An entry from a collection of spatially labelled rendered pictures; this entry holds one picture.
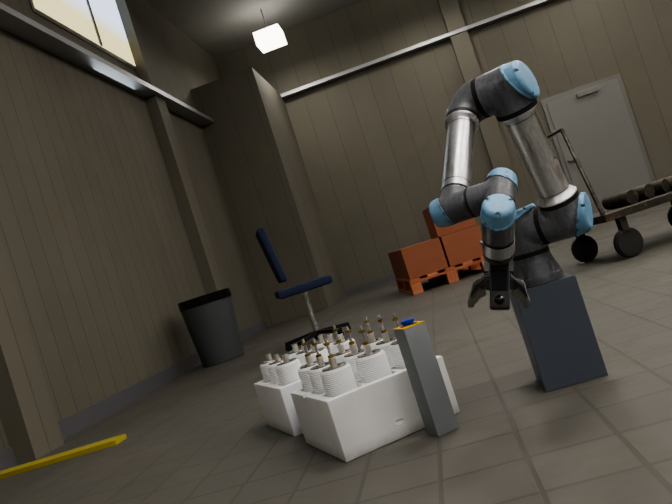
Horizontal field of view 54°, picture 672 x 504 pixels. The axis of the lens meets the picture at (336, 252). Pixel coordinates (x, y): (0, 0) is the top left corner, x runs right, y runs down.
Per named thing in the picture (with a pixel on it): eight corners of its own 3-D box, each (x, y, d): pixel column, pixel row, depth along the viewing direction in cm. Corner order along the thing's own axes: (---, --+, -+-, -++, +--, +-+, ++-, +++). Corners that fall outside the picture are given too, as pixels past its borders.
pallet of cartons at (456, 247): (496, 269, 682) (470, 192, 684) (390, 302, 701) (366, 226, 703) (486, 263, 833) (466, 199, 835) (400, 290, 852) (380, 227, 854)
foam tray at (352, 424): (405, 401, 235) (389, 353, 236) (460, 412, 199) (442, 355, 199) (306, 443, 222) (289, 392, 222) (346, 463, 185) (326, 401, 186)
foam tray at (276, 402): (349, 391, 287) (336, 352, 287) (387, 397, 251) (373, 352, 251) (266, 425, 272) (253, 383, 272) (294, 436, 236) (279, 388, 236)
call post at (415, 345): (447, 424, 191) (414, 322, 191) (459, 427, 184) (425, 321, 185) (426, 434, 188) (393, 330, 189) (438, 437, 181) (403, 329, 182)
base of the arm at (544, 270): (559, 273, 206) (549, 243, 206) (569, 276, 191) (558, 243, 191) (511, 288, 208) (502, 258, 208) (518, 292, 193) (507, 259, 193)
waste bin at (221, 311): (209, 362, 678) (189, 300, 680) (256, 348, 671) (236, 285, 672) (189, 373, 624) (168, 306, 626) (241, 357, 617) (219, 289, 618)
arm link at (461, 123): (437, 86, 191) (421, 213, 162) (471, 70, 184) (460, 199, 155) (457, 113, 197) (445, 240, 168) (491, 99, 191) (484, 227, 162)
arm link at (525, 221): (517, 253, 208) (503, 212, 208) (558, 241, 200) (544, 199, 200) (504, 259, 198) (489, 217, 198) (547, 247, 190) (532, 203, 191)
